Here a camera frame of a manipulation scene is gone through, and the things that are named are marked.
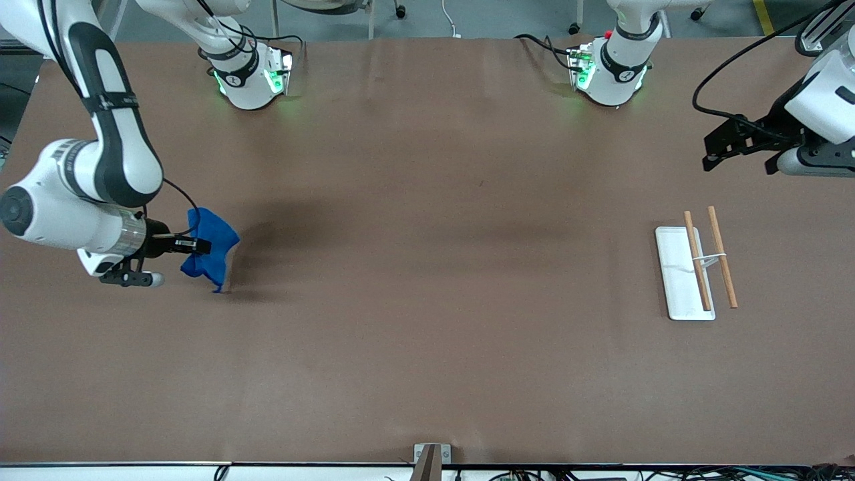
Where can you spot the grey metal camera bracket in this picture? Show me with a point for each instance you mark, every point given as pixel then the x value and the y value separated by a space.
pixel 431 461

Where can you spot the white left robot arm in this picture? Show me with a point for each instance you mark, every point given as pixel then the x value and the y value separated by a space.
pixel 621 83

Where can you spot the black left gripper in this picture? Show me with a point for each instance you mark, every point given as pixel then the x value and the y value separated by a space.
pixel 777 122

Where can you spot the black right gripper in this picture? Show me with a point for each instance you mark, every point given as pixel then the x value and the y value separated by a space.
pixel 157 244

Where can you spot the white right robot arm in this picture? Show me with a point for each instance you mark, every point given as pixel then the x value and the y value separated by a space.
pixel 123 147

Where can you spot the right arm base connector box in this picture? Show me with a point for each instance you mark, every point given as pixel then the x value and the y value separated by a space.
pixel 280 70

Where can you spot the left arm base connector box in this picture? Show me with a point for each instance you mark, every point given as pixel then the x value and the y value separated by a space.
pixel 580 67

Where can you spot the aluminium frame profile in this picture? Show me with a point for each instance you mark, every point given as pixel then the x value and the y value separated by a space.
pixel 107 17
pixel 821 30

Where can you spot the white rack with wooden bars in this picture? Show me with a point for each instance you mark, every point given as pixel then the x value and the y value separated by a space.
pixel 688 304

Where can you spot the blue towel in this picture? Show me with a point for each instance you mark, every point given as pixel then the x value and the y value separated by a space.
pixel 217 234

